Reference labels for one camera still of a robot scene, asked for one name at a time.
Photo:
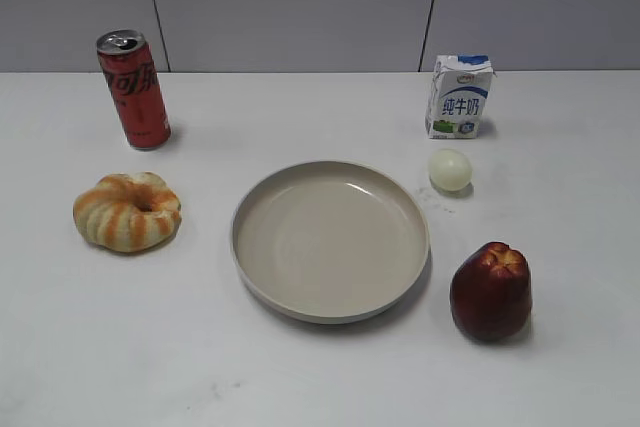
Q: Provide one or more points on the white peeled egg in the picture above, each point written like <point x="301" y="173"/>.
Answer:
<point x="450" y="170"/>

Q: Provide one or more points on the dark red apple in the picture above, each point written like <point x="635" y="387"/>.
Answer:
<point x="490" y="293"/>

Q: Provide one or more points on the white blue milk carton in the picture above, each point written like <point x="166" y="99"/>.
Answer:
<point x="459" y="90"/>

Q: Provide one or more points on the red cola can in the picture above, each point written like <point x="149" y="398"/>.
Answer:
<point x="130" y="73"/>

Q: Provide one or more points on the orange striped ring croissant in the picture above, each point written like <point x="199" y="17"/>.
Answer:
<point x="127" y="213"/>

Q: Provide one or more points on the beige round plate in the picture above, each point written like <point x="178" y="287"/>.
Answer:
<point x="329" y="242"/>

